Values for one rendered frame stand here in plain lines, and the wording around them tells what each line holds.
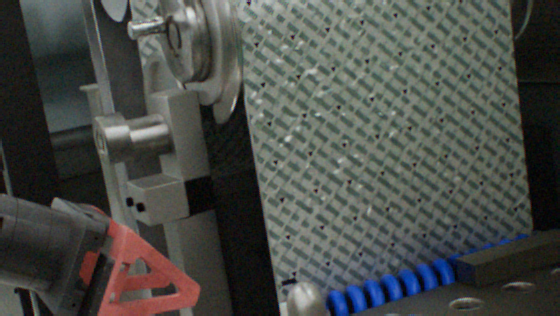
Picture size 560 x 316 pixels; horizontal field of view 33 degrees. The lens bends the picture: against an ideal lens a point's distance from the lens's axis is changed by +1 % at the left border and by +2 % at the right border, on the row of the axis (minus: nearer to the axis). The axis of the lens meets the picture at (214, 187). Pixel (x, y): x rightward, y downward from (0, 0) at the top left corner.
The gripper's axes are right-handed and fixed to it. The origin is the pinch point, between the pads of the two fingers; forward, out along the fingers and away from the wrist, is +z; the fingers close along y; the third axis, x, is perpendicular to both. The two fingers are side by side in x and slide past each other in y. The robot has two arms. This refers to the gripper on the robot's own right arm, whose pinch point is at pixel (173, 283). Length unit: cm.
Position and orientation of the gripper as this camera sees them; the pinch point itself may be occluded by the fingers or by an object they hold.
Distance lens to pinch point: 67.5
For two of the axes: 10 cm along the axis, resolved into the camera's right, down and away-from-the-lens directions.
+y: 3.7, 1.4, -9.2
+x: 3.1, -9.5, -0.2
